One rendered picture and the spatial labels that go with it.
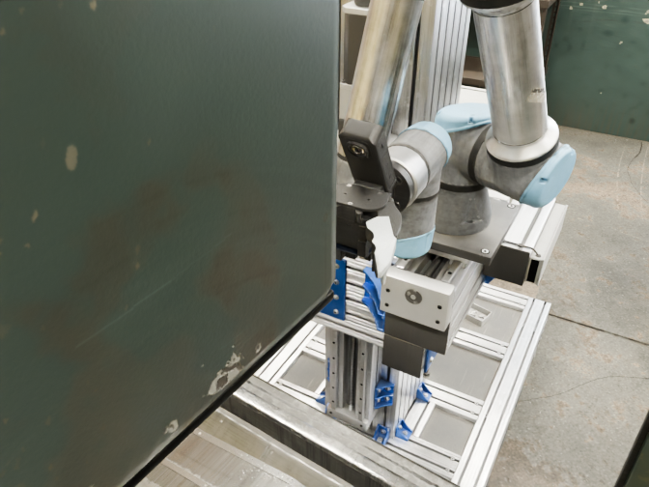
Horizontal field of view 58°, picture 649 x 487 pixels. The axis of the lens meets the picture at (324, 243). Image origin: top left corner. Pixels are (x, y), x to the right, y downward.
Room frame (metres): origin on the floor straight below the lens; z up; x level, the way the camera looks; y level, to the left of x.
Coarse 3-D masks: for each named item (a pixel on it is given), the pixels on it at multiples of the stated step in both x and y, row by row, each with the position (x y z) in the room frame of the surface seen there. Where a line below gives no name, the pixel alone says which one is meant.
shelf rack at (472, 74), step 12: (540, 0) 3.88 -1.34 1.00; (552, 0) 3.96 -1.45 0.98; (540, 12) 3.88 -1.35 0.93; (552, 12) 4.32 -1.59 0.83; (552, 24) 4.31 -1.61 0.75; (552, 36) 4.29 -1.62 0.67; (468, 60) 4.49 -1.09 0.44; (480, 60) 4.49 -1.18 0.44; (468, 72) 4.19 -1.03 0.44; (480, 72) 4.19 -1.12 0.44; (480, 84) 4.02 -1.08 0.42
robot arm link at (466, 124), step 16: (448, 112) 1.03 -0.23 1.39; (464, 112) 1.02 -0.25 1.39; (480, 112) 1.01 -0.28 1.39; (448, 128) 1.00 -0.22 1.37; (464, 128) 0.98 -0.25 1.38; (480, 128) 0.98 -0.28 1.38; (464, 144) 0.97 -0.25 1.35; (480, 144) 0.95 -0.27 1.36; (448, 160) 0.99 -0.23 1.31; (464, 160) 0.96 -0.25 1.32; (448, 176) 0.99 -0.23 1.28; (464, 176) 0.98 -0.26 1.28
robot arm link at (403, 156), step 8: (392, 152) 0.69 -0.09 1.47; (400, 152) 0.69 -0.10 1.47; (408, 152) 0.69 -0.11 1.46; (392, 160) 0.67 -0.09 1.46; (400, 160) 0.67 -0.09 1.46; (408, 160) 0.67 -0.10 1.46; (416, 160) 0.68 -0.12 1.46; (408, 168) 0.66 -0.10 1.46; (416, 168) 0.67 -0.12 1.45; (424, 168) 0.69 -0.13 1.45; (416, 176) 0.66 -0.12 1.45; (424, 176) 0.68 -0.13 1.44; (416, 184) 0.66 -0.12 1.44; (424, 184) 0.68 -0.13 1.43; (416, 192) 0.66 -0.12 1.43
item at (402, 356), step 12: (384, 336) 0.93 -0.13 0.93; (384, 348) 0.93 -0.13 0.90; (396, 348) 0.91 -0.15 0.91; (408, 348) 0.90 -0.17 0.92; (420, 348) 0.89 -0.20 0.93; (384, 360) 0.92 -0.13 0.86; (396, 360) 0.91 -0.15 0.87; (408, 360) 0.90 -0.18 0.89; (420, 360) 0.89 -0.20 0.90; (432, 360) 0.91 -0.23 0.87; (408, 372) 0.90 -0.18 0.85; (420, 372) 0.89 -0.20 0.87
